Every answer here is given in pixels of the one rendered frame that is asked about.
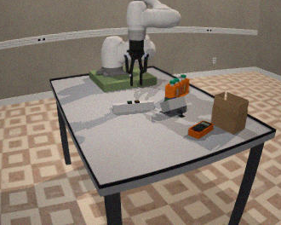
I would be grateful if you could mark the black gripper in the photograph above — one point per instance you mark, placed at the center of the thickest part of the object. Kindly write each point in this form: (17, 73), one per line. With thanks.
(136, 55)

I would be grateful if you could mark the orange digital multimeter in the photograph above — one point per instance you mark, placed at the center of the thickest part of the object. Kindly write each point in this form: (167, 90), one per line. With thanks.
(201, 129)

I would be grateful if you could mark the black table edge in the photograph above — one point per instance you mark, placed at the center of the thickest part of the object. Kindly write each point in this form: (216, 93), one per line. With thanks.
(110, 184)

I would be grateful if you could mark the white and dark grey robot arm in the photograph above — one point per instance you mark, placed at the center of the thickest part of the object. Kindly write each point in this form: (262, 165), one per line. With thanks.
(139, 18)

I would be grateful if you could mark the brown cardboard box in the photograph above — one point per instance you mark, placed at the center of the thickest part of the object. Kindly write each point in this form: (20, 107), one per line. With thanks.
(226, 115)

